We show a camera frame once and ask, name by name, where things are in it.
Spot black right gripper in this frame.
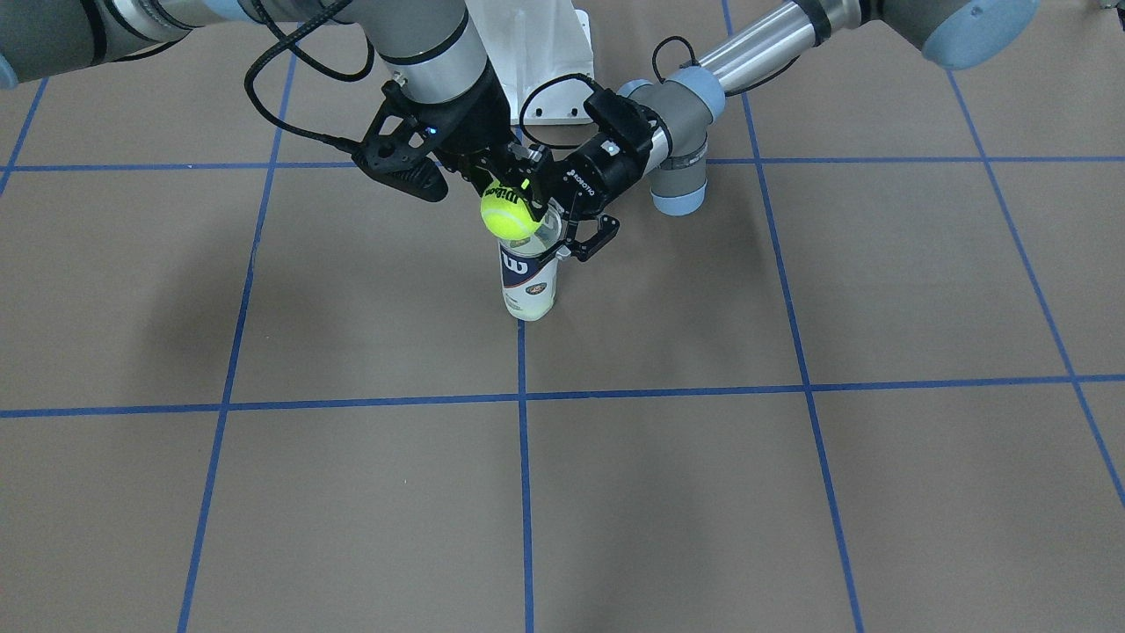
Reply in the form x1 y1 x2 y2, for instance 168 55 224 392
435 84 550 221

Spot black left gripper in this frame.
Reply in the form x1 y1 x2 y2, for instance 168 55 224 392
527 141 650 263

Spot Wilson tennis ball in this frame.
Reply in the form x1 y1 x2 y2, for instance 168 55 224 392
482 179 542 241

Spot clear tennis ball tube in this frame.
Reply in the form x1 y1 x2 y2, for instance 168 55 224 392
497 204 563 299

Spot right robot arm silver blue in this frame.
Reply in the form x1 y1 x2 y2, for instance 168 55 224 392
3 1 546 217

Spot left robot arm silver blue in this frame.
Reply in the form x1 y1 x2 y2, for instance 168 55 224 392
538 1 1038 264

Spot brown paper table mat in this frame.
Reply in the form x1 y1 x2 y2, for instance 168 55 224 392
1 1 1124 632

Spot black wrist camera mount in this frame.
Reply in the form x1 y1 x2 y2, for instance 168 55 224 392
348 80 452 204
584 89 654 162

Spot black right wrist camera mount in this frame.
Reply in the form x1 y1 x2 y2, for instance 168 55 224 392
348 80 452 204

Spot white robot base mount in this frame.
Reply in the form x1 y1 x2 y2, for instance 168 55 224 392
467 1 594 126

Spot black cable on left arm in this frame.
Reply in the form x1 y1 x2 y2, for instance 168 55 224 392
519 37 704 150

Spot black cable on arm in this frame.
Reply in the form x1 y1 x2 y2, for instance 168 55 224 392
244 0 379 150
519 37 704 150

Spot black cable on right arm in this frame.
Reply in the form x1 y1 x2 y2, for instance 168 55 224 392
244 0 379 150

